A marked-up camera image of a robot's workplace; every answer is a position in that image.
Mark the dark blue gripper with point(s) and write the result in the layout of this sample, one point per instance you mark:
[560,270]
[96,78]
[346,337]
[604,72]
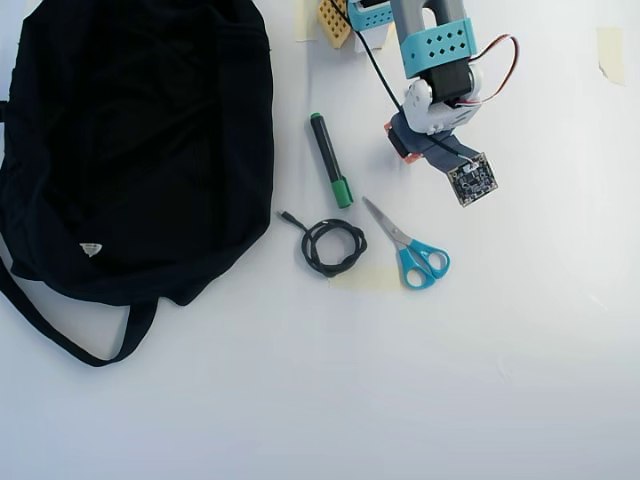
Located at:
[400,143]

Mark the yellow perforated base block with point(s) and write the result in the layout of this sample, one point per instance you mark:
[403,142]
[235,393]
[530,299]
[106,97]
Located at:
[335,25]

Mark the black fabric bag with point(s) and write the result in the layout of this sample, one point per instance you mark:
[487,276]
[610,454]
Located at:
[135,150]

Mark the beige masking tape piece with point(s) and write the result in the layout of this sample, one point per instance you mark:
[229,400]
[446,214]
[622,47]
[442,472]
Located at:
[370,277]
[306,20]
[611,55]

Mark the black marker green cap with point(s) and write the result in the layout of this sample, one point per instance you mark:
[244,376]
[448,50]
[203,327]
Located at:
[327,155]

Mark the bare camera circuit board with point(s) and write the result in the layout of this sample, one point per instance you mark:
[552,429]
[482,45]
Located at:
[472,181]

